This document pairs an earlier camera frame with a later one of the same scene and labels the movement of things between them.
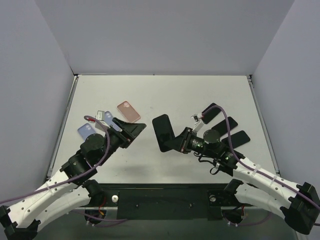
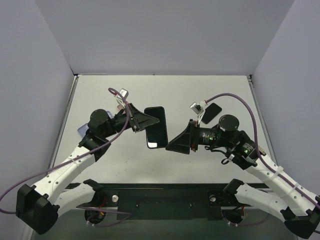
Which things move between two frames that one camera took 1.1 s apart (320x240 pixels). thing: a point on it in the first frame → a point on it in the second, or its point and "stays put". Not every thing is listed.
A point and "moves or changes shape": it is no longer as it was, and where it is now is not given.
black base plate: (168, 201) stays put
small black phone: (163, 131) moves or changes shape
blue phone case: (85, 131) stays put
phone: (207, 116) stays put
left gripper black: (122, 135) → (133, 118)
